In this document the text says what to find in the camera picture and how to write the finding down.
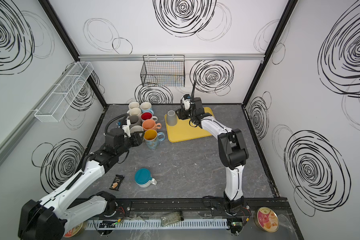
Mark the blue butterfly mug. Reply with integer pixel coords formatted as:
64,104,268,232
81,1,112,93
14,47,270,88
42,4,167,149
144,129,165,150

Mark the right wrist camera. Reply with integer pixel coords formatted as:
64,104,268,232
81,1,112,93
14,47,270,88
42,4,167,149
181,94,191,111

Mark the white mug with ribbed base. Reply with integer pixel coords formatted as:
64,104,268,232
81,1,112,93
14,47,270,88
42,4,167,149
128,102,140,110

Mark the teal lidded cup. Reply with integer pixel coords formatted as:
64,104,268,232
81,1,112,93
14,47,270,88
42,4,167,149
135,168,157,188

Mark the red round tin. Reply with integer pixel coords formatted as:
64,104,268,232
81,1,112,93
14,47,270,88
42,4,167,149
63,222,87,238

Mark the cream speckled mug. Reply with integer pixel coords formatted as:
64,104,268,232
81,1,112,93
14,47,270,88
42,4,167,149
130,125,144,134

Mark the small cream mug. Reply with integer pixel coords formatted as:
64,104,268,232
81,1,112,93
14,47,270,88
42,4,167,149
141,112,158,122

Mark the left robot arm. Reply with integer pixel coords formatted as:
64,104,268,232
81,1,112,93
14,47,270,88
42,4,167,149
18,114,144,240

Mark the pink mug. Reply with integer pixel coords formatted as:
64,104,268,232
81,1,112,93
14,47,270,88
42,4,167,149
127,108,142,117

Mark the white slotted cable duct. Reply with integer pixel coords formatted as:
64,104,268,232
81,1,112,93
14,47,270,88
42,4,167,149
85,219,229,231

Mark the yellow plastic tray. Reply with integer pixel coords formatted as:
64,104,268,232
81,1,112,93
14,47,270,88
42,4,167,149
165,114,212,143

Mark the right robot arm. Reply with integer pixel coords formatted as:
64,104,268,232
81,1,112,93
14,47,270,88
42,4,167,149
175,82,249,215

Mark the white wire shelf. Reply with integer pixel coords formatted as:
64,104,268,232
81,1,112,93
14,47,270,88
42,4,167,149
34,62,94,123

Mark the dark snack packet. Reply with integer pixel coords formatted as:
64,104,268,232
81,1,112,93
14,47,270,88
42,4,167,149
109,175,125,191

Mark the grey mug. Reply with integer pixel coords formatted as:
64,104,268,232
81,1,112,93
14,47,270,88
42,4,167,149
167,110,178,127
128,116,142,128

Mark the cream and orange mug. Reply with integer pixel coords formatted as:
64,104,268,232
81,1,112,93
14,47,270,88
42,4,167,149
142,119,162,131

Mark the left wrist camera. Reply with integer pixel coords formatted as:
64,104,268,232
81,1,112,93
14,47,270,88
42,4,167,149
119,118,131,137

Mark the pink round tin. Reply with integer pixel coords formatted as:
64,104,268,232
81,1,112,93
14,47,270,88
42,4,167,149
254,207,280,233

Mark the light blue mug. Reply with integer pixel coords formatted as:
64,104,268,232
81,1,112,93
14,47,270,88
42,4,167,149
140,102,154,115

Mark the clear plastic box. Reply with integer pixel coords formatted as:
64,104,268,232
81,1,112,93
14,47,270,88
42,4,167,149
161,211,184,227

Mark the black wire basket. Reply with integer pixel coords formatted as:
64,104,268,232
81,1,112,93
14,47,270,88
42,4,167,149
140,55,186,87

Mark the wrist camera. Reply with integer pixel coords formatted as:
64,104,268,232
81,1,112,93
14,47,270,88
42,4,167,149
119,118,131,137
181,94,191,111

